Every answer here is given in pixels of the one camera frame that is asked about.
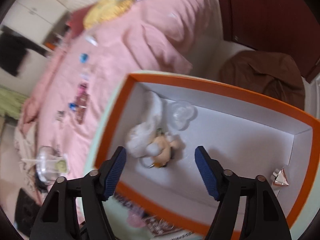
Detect pink heart shaped box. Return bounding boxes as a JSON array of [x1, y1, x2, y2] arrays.
[[126, 211, 146, 228]]

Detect brown playing card box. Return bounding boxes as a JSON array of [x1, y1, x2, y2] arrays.
[[143, 216, 182, 237]]

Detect white fluffy cloth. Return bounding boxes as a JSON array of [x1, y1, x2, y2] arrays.
[[125, 91, 163, 158]]

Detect small doll figure keychain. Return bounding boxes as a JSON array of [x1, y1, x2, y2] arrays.
[[138, 128, 182, 168]]

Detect clear cup with lime lid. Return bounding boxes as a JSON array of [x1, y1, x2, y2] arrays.
[[22, 146, 69, 185]]

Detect mint green lap table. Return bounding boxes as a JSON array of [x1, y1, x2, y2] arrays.
[[82, 69, 320, 240]]

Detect blue cap small bottle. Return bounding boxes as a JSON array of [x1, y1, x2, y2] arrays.
[[68, 102, 78, 112]]

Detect brown snowflake card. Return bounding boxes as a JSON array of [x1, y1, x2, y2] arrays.
[[75, 92, 89, 125]]

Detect pink bed quilt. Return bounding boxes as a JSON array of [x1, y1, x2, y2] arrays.
[[15, 0, 211, 191]]

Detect pink hair clip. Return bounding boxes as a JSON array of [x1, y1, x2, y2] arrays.
[[77, 83, 88, 96]]

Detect orange cardboard box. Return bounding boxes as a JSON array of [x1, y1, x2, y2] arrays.
[[86, 72, 319, 239]]

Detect brown coat on floor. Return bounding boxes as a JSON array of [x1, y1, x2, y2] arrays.
[[217, 50, 305, 110]]

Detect light blue small toy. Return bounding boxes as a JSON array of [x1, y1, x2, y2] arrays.
[[79, 53, 89, 64]]

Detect white spray bottle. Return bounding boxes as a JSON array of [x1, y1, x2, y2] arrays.
[[85, 35, 98, 47]]

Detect dark red pillow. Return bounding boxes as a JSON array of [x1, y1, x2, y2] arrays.
[[68, 6, 91, 39]]

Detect dark red wooden door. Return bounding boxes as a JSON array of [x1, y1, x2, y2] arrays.
[[219, 0, 319, 82]]

